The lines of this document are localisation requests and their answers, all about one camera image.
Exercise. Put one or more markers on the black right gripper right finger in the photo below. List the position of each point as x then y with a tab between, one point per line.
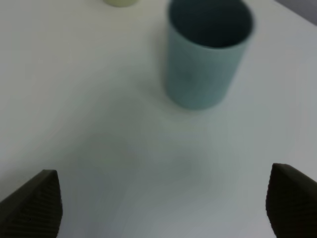
291	203

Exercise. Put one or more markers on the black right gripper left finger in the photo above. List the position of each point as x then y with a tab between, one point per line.
34	210

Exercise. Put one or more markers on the teal plastic cup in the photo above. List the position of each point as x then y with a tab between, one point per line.
206	43

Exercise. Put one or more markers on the pale yellow plastic cup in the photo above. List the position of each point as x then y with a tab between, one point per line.
121	3

